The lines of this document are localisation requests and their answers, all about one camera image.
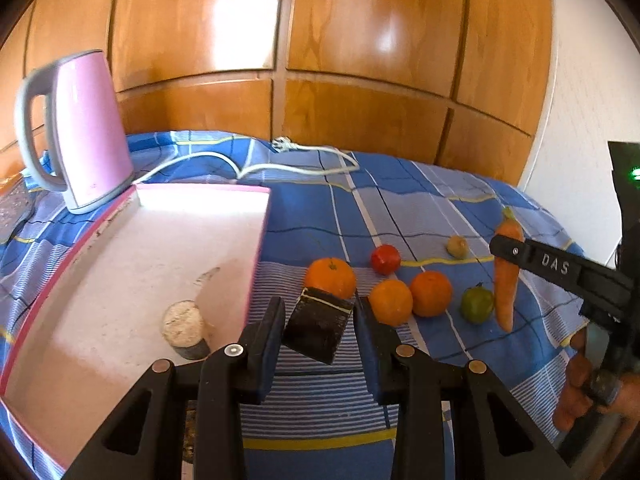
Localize green lime fruit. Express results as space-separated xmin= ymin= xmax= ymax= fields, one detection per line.
xmin=460 ymin=284 xmax=494 ymax=325

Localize pink rimmed white tray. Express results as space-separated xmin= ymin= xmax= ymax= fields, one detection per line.
xmin=1 ymin=183 xmax=270 ymax=474

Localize glittery purple box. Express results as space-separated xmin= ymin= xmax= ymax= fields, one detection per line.
xmin=0 ymin=174 xmax=36 ymax=245

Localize small yellowish fruit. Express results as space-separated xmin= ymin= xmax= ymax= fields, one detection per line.
xmin=446 ymin=235 xmax=469 ymax=260

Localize orange tangerine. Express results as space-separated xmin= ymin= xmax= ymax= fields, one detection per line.
xmin=368 ymin=280 xmax=413 ymax=327
xmin=303 ymin=258 xmax=357 ymax=300
xmin=409 ymin=271 xmax=454 ymax=318

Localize pink electric kettle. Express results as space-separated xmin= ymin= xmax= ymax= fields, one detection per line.
xmin=14 ymin=50 xmax=134 ymax=214

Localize red tomato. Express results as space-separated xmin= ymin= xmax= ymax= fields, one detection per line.
xmin=370 ymin=244 xmax=401 ymax=276

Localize person's right hand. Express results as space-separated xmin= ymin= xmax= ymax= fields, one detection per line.
xmin=552 ymin=328 xmax=640 ymax=432

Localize orange carrot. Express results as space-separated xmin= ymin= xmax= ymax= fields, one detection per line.
xmin=494 ymin=207 xmax=524 ymax=333

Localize dark block with white top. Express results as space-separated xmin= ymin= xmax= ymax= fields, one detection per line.
xmin=282 ymin=287 xmax=354 ymax=365

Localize wooden wardrobe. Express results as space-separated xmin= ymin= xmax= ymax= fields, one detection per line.
xmin=1 ymin=0 xmax=552 ymax=184

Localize blue plaid bedsheet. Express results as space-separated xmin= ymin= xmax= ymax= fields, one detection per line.
xmin=1 ymin=131 xmax=584 ymax=479

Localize white kettle power cable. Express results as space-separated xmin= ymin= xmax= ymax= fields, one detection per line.
xmin=131 ymin=136 xmax=362 ymax=186

